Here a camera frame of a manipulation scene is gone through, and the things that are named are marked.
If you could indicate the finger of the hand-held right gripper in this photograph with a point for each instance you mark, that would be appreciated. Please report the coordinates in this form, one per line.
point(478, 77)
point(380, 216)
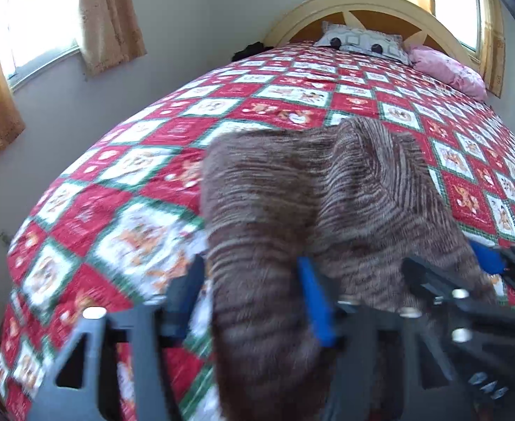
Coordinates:
point(437, 283)
point(490, 258)

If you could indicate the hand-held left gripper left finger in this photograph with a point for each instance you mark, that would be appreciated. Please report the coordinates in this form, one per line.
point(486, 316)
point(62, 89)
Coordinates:
point(185, 302)

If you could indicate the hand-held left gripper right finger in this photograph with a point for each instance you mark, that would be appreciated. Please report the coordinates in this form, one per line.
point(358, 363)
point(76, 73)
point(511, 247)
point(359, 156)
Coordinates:
point(318, 307)

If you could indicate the brown knitted sweater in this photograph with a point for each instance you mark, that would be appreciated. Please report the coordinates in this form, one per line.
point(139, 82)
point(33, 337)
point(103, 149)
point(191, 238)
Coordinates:
point(283, 206)

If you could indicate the red patchwork bear quilt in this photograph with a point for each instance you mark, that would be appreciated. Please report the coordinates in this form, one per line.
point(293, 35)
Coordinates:
point(130, 175)

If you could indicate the pink pillow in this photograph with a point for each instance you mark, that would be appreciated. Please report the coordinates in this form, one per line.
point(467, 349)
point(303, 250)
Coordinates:
point(450, 70)

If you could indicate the narrow yellow curtain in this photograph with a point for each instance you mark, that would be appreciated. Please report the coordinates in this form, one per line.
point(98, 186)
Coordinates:
point(494, 44)

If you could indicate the grey patterned pillow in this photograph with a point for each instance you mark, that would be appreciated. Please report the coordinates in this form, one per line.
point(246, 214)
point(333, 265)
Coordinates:
point(362, 44)

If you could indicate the window behind headboard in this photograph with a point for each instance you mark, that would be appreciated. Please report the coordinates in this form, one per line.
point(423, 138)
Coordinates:
point(455, 4)

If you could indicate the black bag beside bed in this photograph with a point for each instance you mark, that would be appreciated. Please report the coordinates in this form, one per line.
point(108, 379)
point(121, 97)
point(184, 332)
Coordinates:
point(250, 50)

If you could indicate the cream wooden headboard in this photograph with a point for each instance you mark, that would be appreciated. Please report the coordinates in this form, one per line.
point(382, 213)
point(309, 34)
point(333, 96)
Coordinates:
point(310, 13)

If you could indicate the side window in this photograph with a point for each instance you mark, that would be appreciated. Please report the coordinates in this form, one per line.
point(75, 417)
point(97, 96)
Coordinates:
point(33, 30)

